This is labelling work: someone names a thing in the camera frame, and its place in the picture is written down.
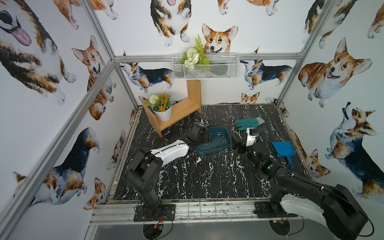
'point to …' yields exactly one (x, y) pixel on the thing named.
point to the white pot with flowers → (161, 107)
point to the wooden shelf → (180, 109)
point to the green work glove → (244, 123)
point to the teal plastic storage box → (220, 138)
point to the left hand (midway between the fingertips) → (204, 129)
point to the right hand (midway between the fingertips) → (244, 132)
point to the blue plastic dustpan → (286, 149)
